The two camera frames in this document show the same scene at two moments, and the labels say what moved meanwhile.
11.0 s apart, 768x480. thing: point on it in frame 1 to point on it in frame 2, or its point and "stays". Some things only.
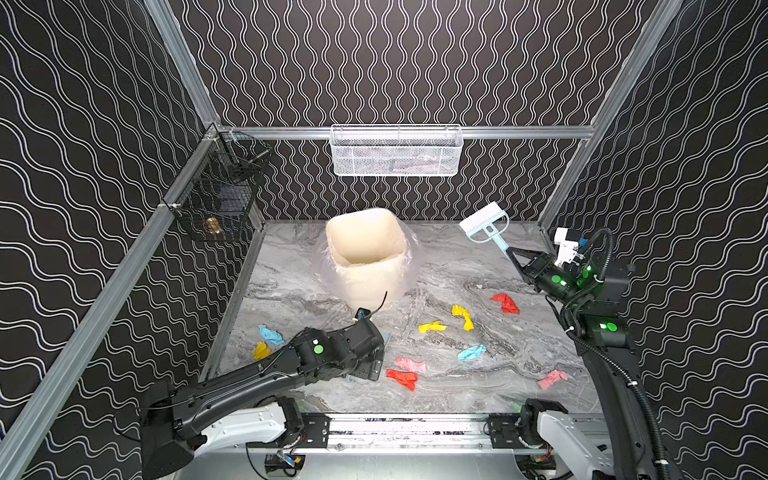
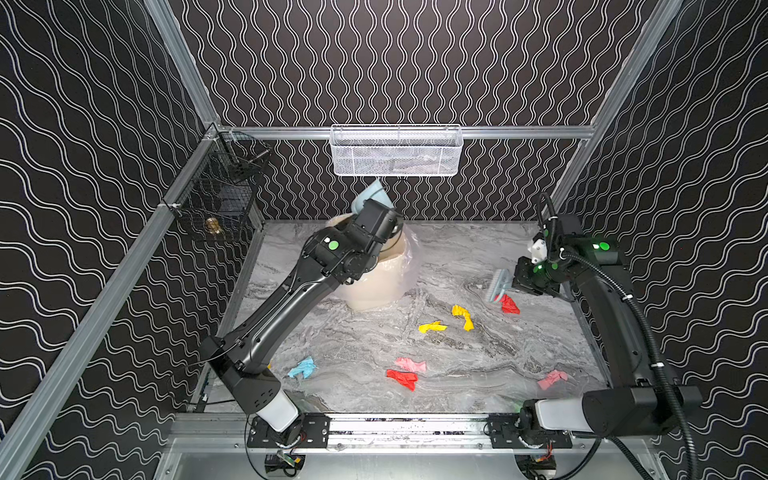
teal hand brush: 486,224 to 501,282
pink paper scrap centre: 410,364 stays
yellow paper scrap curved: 460,311 stays
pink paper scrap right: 553,377 stays
